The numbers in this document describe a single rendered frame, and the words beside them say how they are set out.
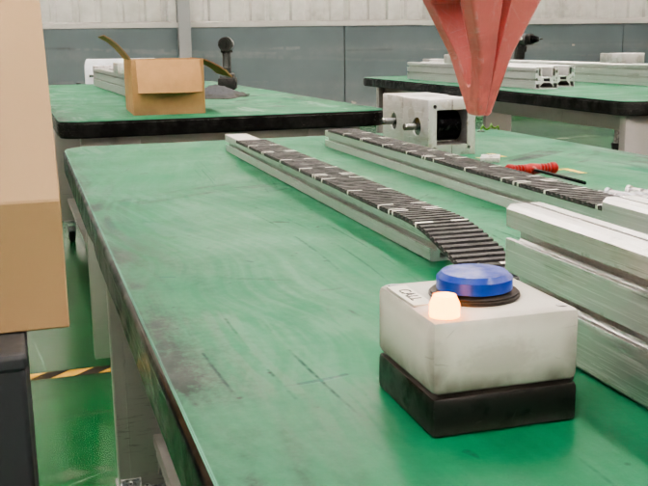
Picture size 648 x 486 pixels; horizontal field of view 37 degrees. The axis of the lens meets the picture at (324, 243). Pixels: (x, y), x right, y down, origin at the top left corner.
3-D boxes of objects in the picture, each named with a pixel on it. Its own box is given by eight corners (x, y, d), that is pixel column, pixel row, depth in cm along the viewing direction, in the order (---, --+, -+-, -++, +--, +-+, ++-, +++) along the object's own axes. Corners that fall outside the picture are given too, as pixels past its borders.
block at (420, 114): (391, 151, 170) (390, 97, 168) (447, 148, 174) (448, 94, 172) (415, 157, 161) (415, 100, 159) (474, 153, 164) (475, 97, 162)
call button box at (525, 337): (377, 386, 55) (377, 279, 53) (530, 367, 57) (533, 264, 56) (432, 440, 47) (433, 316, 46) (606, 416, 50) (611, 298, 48)
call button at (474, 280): (423, 300, 52) (424, 264, 52) (491, 293, 53) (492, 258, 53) (454, 319, 48) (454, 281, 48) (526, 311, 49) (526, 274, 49)
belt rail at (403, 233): (226, 150, 175) (225, 134, 174) (247, 149, 176) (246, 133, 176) (430, 261, 85) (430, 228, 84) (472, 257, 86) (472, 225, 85)
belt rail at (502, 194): (325, 146, 180) (325, 130, 180) (345, 145, 181) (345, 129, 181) (617, 245, 90) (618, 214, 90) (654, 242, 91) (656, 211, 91)
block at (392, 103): (370, 144, 182) (370, 94, 180) (426, 141, 185) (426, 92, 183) (390, 149, 173) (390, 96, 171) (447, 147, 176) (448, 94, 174)
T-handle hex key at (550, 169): (501, 175, 138) (501, 163, 137) (554, 173, 140) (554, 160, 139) (555, 191, 123) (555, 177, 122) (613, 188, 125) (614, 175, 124)
